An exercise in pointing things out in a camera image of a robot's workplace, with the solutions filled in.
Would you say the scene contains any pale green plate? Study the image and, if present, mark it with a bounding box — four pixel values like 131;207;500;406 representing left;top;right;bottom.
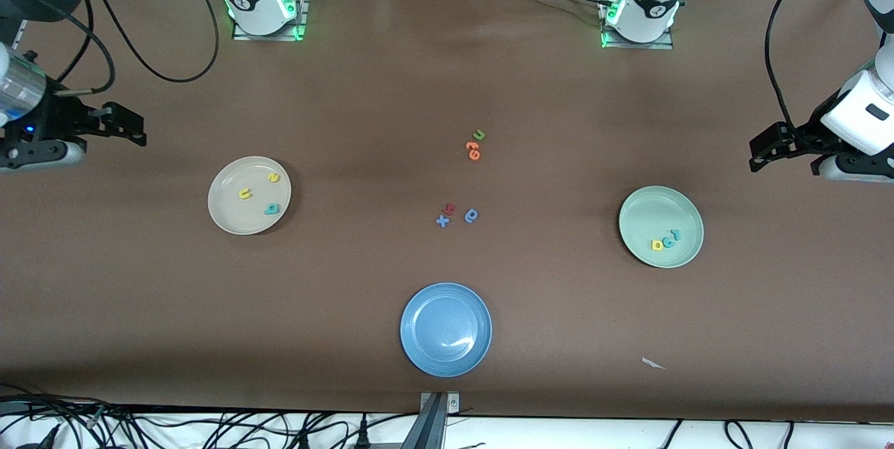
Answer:
618;186;705;269

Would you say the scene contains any beige brown plate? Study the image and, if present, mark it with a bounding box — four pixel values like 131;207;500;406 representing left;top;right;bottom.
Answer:
207;156;292;236

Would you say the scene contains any brown table mat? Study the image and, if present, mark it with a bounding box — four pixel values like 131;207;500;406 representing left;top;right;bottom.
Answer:
0;0;894;423

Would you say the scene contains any blue plate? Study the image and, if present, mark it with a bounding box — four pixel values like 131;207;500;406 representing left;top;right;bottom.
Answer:
400;283;493;378

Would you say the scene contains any black looped cable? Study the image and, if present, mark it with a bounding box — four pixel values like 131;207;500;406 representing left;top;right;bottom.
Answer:
52;0;117;98

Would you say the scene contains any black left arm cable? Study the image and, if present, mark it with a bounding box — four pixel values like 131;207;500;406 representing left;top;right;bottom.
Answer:
765;0;839;132

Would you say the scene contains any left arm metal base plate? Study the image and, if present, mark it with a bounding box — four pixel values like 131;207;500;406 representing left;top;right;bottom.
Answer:
597;0;675;50

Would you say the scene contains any metal table bracket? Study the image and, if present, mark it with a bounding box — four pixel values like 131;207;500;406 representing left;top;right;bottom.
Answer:
402;392;462;449

